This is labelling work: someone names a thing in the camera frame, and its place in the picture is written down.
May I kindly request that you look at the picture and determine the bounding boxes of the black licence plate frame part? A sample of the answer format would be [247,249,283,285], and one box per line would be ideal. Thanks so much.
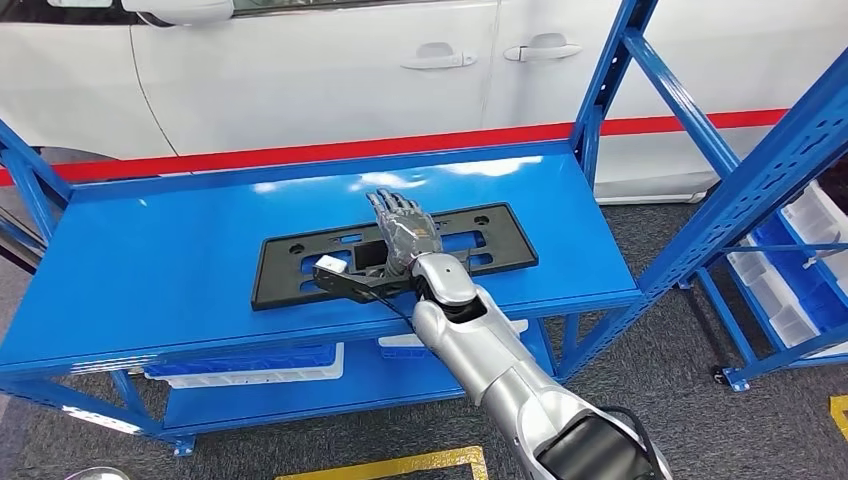
[250,201,539,313]

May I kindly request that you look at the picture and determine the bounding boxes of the blue steel shelf rack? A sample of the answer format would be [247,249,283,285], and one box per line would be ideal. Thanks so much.
[0,0,848,460]

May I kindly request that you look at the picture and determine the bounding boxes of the white car with red stripe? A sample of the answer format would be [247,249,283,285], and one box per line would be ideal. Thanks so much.
[0,0,848,203]

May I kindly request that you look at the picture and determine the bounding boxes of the blue wheeled bin rack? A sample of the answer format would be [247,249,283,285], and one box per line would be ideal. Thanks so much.
[678,178,848,393]

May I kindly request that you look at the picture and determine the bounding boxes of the white plastic bin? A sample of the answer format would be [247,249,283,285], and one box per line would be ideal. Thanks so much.
[780,180,848,266]
[727,238,823,349]

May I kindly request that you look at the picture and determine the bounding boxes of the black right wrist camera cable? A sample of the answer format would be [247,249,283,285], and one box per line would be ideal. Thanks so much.
[364,281,417,331]

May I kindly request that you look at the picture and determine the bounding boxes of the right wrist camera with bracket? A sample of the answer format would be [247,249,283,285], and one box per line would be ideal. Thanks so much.
[311,254,425,306]

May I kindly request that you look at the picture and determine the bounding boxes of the white car door handle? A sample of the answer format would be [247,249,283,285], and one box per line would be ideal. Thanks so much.
[503,33,583,64]
[400,41,478,72]

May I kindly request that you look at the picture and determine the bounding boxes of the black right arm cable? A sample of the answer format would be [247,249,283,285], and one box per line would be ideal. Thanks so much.
[599,405,672,480]

